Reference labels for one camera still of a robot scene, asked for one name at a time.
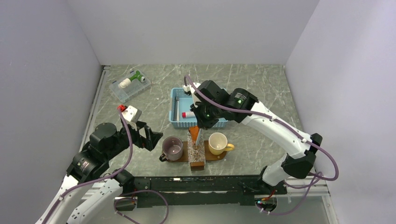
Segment yellow mug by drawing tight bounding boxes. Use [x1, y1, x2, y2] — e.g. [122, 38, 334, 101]
[208, 133, 235, 155]

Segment clear plastic storage box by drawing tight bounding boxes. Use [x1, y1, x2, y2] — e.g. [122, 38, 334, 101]
[109, 70, 151, 103]

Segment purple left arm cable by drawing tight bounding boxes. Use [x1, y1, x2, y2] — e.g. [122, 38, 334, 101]
[42, 110, 134, 224]

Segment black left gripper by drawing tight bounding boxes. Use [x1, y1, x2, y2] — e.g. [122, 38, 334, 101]
[105, 119, 163, 160]

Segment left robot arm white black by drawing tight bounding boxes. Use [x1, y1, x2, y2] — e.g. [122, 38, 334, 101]
[37, 121, 163, 224]

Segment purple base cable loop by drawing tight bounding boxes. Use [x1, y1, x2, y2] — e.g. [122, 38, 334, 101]
[113, 190, 169, 224]

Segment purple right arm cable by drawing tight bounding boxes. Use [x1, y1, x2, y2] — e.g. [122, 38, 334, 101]
[184, 75, 339, 217]

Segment brown oval wooden tray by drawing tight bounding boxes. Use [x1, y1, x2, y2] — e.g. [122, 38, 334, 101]
[167, 140, 226, 163]

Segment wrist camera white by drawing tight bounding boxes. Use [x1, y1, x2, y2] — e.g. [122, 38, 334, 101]
[117, 105, 142, 130]
[183, 84, 201, 105]

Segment orange toothpaste tube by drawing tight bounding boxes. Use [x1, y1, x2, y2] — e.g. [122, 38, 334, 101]
[189, 126, 200, 142]

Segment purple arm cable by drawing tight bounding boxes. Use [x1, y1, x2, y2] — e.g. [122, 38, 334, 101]
[184, 75, 339, 217]
[42, 110, 134, 224]

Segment purple grey mug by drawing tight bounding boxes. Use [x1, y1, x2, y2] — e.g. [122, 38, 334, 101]
[159, 136, 183, 162]

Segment green white toy bottle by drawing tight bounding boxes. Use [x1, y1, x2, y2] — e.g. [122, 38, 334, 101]
[118, 70, 146, 89]

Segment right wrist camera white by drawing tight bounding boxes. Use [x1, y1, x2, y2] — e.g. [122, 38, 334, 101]
[183, 84, 201, 105]

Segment clear acrylic holder wooden base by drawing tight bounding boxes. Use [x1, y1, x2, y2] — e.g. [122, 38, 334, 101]
[187, 126, 206, 172]

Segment light blue plastic basket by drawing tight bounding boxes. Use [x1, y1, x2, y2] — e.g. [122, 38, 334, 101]
[168, 87, 228, 129]

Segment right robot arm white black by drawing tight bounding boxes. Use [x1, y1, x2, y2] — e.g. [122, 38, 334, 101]
[183, 80, 321, 194]

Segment white toothpaste tube red cap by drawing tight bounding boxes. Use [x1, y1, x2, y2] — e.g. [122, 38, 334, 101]
[181, 111, 195, 119]

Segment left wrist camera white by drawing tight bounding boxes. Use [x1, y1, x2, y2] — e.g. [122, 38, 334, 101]
[117, 105, 142, 130]

